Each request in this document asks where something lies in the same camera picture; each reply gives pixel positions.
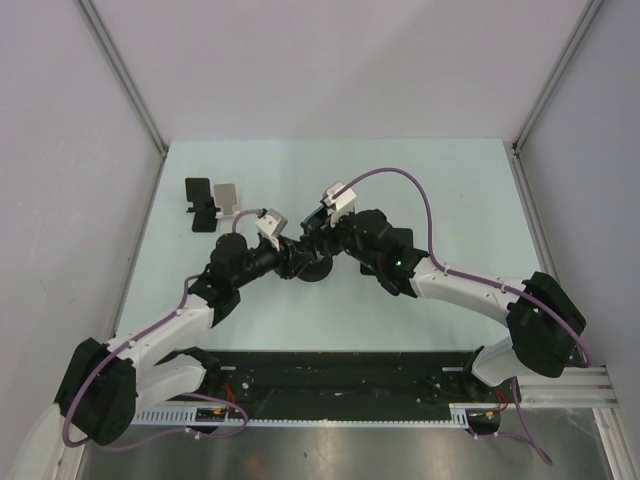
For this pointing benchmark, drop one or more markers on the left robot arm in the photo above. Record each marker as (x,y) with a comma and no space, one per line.
(98,395)

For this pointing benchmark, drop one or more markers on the white phone stand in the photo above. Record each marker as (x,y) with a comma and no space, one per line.
(227,204)

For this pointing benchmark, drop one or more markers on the aluminium corner post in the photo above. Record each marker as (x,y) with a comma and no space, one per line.
(570,50)
(116,62)

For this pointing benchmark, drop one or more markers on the black folding phone stand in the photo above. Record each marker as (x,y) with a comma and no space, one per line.
(203,208)

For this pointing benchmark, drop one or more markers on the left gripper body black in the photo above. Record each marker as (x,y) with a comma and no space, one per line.
(280,259)

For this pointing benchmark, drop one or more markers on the black pole phone stand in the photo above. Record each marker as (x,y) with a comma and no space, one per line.
(316,272)

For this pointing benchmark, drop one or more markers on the teal-edged phone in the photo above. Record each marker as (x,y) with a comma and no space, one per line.
(314,220)

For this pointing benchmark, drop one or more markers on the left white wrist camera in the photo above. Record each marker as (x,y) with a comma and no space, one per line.
(270,225)

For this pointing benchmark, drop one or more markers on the aluminium frame rail front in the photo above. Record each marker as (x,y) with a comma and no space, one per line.
(575,388)

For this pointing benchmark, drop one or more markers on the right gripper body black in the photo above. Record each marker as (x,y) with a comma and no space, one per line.
(341,236)

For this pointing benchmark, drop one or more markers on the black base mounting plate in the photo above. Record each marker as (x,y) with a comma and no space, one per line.
(347,385)

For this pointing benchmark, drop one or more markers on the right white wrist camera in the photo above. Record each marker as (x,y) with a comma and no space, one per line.
(339,201)

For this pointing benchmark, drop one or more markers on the grey slotted cable duct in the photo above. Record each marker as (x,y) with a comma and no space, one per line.
(200,414)

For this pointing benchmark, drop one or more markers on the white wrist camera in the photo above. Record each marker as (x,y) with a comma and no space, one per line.
(339,201)
(270,225)

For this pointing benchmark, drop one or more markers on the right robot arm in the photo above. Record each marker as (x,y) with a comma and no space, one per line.
(543,323)

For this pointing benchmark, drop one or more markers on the right aluminium corner post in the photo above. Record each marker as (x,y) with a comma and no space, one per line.
(570,50)

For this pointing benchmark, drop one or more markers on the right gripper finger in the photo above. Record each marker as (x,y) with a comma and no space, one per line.
(321,247)
(324,231)

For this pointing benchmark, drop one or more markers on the left aluminium corner post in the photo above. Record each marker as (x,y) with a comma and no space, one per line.
(116,62)

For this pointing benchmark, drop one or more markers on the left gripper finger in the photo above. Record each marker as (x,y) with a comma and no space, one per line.
(300,249)
(291,271)

